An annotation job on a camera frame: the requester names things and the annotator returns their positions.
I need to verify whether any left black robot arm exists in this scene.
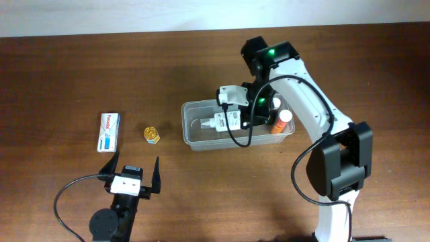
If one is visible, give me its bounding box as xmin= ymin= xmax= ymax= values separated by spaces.
xmin=89 ymin=151 xmax=161 ymax=242

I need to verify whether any white Panadol medicine box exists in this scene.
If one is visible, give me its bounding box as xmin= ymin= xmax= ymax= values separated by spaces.
xmin=97 ymin=113 xmax=120 ymax=153

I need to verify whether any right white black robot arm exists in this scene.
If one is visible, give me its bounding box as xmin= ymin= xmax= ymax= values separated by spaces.
xmin=241 ymin=36 xmax=373 ymax=241

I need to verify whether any clear plastic container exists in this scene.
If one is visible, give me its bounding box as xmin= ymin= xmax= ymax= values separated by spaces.
xmin=181 ymin=99 xmax=295 ymax=151

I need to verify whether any left black camera cable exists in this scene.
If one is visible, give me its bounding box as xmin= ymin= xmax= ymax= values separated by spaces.
xmin=53 ymin=173 xmax=114 ymax=242

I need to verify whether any orange tube white cap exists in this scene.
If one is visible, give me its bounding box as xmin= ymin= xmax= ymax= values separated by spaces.
xmin=271 ymin=110 xmax=293 ymax=134

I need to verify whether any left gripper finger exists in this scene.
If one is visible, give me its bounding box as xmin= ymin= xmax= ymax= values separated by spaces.
xmin=151 ymin=157 xmax=161 ymax=194
xmin=98 ymin=151 xmax=120 ymax=179

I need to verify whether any black camera cable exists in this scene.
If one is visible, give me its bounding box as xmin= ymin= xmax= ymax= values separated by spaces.
xmin=222 ymin=74 xmax=353 ymax=242
xmin=53 ymin=173 xmax=114 ymax=242

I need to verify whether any white spray bottle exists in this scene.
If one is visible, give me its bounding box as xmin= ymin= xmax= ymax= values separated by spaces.
xmin=200 ymin=110 xmax=242 ymax=132

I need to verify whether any right black camera cable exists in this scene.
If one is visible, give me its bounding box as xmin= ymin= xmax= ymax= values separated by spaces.
xmin=222 ymin=74 xmax=353 ymax=242

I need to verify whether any dark bottle white cap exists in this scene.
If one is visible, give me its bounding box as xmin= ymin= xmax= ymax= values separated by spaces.
xmin=267 ymin=97 xmax=282 ymax=125

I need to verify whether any small gold lid jar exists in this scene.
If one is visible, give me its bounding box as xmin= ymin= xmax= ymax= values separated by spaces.
xmin=144 ymin=126 xmax=160 ymax=144

